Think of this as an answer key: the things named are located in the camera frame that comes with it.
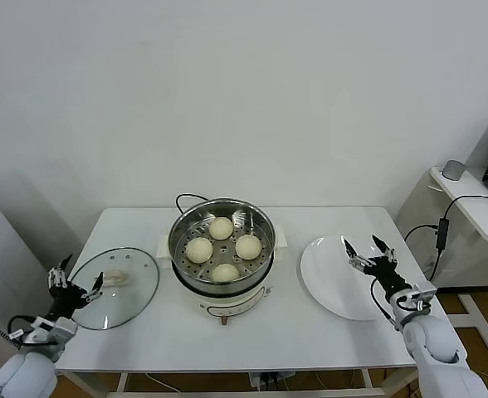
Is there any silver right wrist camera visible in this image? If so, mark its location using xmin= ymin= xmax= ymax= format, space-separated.
xmin=395 ymin=280 xmax=438 ymax=312

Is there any black cooker power cord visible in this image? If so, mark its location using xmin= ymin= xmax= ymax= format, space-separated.
xmin=173 ymin=192 xmax=212 ymax=216

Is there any round white plate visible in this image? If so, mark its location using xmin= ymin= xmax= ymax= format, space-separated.
xmin=300 ymin=235 xmax=401 ymax=321

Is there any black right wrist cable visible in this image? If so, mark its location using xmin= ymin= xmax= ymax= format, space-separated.
xmin=369 ymin=279 xmax=403 ymax=331

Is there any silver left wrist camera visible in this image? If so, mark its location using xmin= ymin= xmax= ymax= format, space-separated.
xmin=32 ymin=317 xmax=79 ymax=345

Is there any grey cylinder speaker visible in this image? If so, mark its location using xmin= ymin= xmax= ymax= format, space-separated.
xmin=442 ymin=159 xmax=466 ymax=182

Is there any white steamed baozi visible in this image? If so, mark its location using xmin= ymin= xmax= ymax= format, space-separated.
xmin=210 ymin=263 xmax=241 ymax=284
xmin=184 ymin=237 xmax=214 ymax=265
xmin=234 ymin=234 xmax=263 ymax=261
xmin=207 ymin=216 xmax=234 ymax=240

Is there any black cable with adapter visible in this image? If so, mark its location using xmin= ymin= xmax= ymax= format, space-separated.
xmin=402 ymin=194 xmax=488 ymax=283

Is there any cream electric cooker base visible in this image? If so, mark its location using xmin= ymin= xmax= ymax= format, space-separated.
xmin=156 ymin=244 xmax=286 ymax=327

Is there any thin white floor cable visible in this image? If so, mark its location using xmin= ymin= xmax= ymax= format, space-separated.
xmin=144 ymin=372 xmax=177 ymax=393

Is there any white power strip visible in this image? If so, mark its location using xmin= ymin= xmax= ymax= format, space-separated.
xmin=247 ymin=371 xmax=295 ymax=391

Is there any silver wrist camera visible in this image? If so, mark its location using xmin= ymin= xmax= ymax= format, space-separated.
xmin=32 ymin=317 xmax=79 ymax=345
xmin=395 ymin=280 xmax=438 ymax=312

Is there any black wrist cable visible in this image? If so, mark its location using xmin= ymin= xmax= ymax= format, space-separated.
xmin=7 ymin=314 xmax=58 ymax=347
xmin=369 ymin=279 xmax=403 ymax=331

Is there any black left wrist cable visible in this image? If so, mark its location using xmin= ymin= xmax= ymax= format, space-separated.
xmin=7 ymin=314 xmax=58 ymax=347

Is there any white table frame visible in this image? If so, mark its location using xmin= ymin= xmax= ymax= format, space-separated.
xmin=56 ymin=366 xmax=419 ymax=398

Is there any round glass pot lid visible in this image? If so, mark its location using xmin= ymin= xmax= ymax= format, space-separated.
xmin=68 ymin=247 xmax=161 ymax=332

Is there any perforated steel steamer basket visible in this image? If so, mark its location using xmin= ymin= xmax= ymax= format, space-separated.
xmin=155 ymin=198 xmax=289 ymax=291

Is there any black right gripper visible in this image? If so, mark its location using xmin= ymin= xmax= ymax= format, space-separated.
xmin=342 ymin=235 xmax=413 ymax=298

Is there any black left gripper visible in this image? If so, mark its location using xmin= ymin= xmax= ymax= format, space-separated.
xmin=46 ymin=253 xmax=105 ymax=320

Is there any white side desk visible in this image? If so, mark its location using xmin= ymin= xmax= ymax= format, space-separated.
xmin=393 ymin=165 xmax=488 ymax=352

